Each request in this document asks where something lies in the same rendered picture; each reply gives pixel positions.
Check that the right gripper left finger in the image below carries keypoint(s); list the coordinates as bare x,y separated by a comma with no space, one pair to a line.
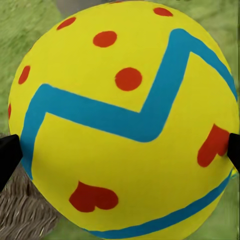
10,156

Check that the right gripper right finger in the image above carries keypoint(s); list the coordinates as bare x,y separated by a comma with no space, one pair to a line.
234,150

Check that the easter egg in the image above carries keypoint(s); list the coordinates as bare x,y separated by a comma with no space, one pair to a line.
234,173
124,112

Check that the wicker basket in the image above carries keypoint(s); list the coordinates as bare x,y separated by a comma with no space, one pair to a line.
24,212

